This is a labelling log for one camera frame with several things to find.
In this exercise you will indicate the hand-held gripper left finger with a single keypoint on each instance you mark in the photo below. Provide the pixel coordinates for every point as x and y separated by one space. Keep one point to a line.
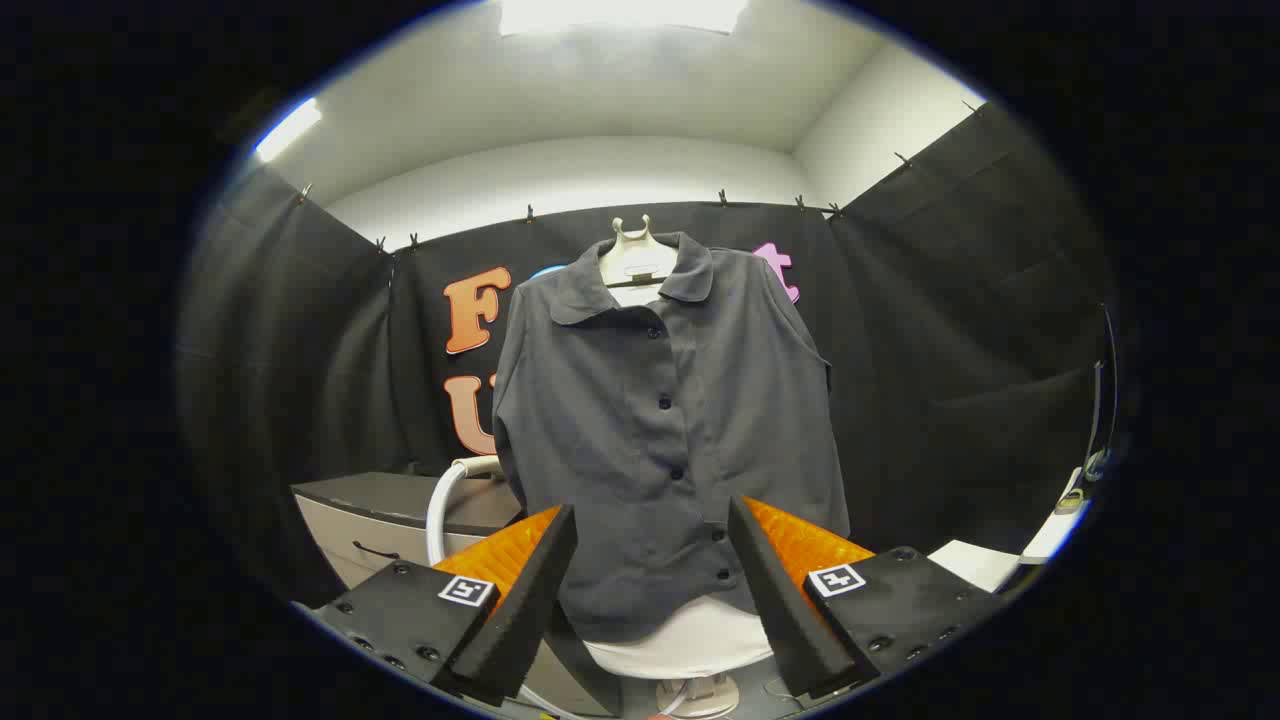
525 610

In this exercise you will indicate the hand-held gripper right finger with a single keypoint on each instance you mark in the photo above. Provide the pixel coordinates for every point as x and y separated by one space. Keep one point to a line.
790 620

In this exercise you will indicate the grey button shirt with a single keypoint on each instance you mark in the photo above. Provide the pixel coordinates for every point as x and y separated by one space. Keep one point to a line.
620 420

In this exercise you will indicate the white steamer stand base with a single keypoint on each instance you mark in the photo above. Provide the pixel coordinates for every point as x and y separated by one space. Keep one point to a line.
705 697

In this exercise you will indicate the cream garment hanger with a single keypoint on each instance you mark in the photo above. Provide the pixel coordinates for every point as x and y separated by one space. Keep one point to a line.
635 262

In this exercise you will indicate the white ironing board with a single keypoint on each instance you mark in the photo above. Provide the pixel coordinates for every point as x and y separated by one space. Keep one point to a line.
690 640

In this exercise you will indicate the grey drawer cabinet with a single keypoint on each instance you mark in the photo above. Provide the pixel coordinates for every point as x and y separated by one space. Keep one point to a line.
400 495

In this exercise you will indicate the white table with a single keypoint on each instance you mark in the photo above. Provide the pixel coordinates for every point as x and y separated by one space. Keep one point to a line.
975 565
1055 535

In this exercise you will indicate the black backdrop cloth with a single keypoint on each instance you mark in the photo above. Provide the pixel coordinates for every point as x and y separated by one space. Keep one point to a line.
950 350

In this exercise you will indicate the ceiling light panel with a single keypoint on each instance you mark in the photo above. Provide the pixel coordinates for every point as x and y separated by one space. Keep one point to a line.
620 15
288 130

